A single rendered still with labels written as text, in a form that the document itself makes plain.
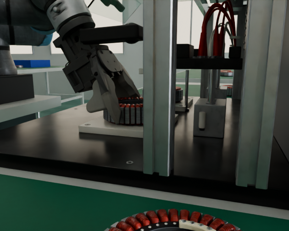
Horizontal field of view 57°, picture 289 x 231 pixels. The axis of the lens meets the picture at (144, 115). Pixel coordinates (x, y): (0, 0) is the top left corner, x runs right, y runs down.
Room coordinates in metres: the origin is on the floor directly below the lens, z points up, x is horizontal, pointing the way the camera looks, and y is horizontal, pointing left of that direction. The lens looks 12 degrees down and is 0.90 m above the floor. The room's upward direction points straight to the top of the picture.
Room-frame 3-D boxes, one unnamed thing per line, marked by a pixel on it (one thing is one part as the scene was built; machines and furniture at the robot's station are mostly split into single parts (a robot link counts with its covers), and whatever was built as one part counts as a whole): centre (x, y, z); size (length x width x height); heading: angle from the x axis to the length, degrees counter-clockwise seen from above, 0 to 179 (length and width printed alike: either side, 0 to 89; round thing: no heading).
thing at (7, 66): (0.97, 0.54, 0.89); 0.15 x 0.15 x 0.10
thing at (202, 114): (0.42, -0.09, 0.80); 0.01 x 0.01 x 0.03; 73
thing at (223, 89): (0.69, -0.19, 0.80); 0.08 x 0.05 x 0.06; 163
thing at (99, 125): (0.50, 0.02, 0.78); 0.15 x 0.15 x 0.01; 73
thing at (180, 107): (0.73, -0.05, 0.78); 0.15 x 0.15 x 0.01; 73
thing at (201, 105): (0.46, -0.12, 0.80); 0.08 x 0.05 x 0.06; 163
